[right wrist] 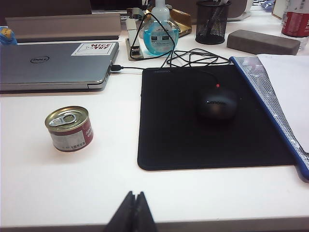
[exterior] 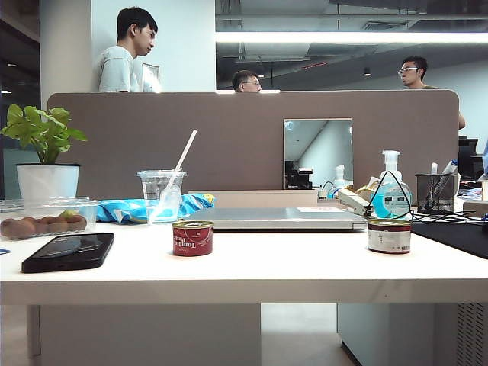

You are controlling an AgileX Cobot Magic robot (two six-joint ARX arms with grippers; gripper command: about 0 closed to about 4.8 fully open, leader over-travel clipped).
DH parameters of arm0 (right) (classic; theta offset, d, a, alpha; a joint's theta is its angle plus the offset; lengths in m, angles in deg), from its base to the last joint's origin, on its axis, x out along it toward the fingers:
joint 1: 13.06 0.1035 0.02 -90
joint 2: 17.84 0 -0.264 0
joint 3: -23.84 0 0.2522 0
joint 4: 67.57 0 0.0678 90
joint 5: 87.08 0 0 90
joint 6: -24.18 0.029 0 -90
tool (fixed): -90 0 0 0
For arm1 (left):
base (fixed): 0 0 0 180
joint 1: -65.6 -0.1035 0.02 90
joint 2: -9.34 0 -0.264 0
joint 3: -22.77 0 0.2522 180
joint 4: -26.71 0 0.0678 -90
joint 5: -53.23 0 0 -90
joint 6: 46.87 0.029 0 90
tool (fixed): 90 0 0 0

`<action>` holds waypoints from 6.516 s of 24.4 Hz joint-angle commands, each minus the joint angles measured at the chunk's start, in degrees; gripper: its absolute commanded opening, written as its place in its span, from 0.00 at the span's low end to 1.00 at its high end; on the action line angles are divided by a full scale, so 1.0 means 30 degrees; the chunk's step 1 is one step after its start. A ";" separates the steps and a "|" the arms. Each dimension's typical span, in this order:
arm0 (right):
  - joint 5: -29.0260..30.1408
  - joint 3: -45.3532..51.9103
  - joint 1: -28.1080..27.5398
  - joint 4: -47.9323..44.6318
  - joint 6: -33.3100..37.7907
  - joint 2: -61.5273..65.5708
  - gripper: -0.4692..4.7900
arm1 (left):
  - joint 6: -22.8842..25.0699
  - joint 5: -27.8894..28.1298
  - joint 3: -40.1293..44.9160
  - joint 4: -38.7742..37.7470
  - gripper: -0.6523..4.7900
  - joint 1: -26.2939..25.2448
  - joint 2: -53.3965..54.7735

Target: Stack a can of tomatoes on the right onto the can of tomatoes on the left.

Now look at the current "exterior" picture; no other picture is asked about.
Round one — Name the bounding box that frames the white label tomato can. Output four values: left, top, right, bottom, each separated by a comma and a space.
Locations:
367, 218, 413, 254

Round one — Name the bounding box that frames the red tomato paste can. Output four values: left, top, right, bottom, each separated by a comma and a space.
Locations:
171, 220, 214, 257

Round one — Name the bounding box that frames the beige desk riser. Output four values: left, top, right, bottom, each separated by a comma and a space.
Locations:
188, 189, 319, 209

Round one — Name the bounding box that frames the silver closed laptop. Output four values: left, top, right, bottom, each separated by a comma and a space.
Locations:
181, 207, 368, 233

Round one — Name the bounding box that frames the brown desk divider panel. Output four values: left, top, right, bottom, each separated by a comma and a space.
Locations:
47, 89, 461, 201

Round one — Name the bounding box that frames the white drinking straw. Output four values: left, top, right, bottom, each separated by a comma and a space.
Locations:
147, 129, 198, 225

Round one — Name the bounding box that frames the square mirror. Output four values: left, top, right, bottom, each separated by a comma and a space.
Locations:
283, 118, 355, 191

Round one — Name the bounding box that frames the clear plastic cup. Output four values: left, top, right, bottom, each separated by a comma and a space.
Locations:
136, 169, 188, 225

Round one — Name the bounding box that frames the seated man with glasses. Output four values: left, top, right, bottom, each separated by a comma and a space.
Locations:
231, 69, 263, 93

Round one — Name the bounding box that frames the white stapler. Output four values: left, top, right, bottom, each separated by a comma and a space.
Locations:
336, 188, 374, 219

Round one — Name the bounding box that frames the crumpled yellow paper bag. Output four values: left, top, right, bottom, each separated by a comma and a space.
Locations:
353, 175, 384, 195

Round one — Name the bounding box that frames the blue snack bag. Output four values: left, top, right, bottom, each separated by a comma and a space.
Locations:
95, 193, 217, 224

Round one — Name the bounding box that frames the blue hand sanitizer bottle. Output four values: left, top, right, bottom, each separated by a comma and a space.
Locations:
369, 149, 413, 220

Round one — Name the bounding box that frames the man in white t-shirt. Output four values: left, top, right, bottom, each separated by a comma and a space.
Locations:
94, 6, 163, 93

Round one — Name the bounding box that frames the brown kiwi fruit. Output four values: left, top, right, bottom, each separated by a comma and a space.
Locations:
56, 214, 88, 233
33, 216, 59, 236
0, 217, 37, 241

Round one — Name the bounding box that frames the black smartphone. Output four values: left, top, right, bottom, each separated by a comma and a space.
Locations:
21, 233, 115, 274

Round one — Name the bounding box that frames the black mesh pen holder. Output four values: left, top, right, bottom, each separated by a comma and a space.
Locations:
414, 172, 458, 215

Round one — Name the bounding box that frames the white plant pot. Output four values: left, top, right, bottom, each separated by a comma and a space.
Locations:
15, 163, 82, 202

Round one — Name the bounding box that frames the man in olive shirt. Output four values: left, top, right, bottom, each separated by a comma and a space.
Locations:
397, 56, 467, 130

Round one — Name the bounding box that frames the green leafy plant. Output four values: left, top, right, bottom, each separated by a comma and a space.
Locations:
0, 103, 88, 165

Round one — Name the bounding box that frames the black desk mat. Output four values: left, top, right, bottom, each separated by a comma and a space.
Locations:
409, 219, 488, 261

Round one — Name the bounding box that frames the clear plastic fruit container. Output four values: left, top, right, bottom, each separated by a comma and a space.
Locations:
0, 196, 100, 242

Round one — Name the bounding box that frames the black office chair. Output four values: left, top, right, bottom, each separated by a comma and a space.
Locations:
457, 137, 483, 181

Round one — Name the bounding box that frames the white under-desk cabinet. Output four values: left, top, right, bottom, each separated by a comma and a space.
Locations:
336, 303, 488, 366

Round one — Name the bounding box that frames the person in blue shirt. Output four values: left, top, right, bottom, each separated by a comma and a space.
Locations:
480, 137, 488, 182

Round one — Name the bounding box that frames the framed wall picture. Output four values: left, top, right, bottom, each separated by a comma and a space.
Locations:
141, 62, 162, 93

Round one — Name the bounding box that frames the black cable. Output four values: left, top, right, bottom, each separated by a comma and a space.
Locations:
364, 170, 488, 226

